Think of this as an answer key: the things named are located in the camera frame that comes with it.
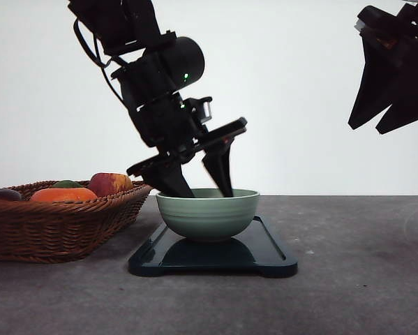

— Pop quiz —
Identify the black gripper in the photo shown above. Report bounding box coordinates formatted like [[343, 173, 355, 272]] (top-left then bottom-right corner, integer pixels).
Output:
[[126, 94, 248, 198], [348, 2, 418, 135]]

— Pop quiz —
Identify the light green bowl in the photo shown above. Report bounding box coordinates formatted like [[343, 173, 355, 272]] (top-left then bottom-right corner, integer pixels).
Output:
[[156, 188, 260, 243]]

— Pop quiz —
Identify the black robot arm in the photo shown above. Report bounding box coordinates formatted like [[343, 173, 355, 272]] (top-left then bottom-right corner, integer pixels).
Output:
[[68, 0, 247, 198]]

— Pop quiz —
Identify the brown wicker basket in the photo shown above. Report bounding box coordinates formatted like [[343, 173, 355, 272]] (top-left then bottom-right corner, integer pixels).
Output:
[[0, 179, 153, 264]]

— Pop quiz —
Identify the red apple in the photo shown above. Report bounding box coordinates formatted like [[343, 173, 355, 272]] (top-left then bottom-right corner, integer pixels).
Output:
[[89, 172, 133, 197]]

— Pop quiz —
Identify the dark rectangular tray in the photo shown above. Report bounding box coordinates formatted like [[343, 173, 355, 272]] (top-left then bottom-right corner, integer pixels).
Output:
[[128, 215, 298, 277]]

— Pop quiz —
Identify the dark green fruit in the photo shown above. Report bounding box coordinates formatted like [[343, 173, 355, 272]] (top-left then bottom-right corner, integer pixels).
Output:
[[52, 179, 82, 188]]

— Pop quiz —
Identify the orange tangerine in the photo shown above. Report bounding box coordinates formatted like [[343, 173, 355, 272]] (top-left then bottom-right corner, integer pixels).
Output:
[[30, 188, 98, 202]]

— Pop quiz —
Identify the dark purple fruit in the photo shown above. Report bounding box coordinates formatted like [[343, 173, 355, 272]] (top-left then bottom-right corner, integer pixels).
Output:
[[0, 188, 22, 201]]

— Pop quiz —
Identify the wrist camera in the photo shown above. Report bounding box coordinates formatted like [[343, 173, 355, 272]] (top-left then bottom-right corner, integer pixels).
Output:
[[183, 96, 212, 123]]

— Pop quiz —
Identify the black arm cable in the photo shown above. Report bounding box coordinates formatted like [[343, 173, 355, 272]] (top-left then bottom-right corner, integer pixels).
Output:
[[73, 17, 125, 102]]

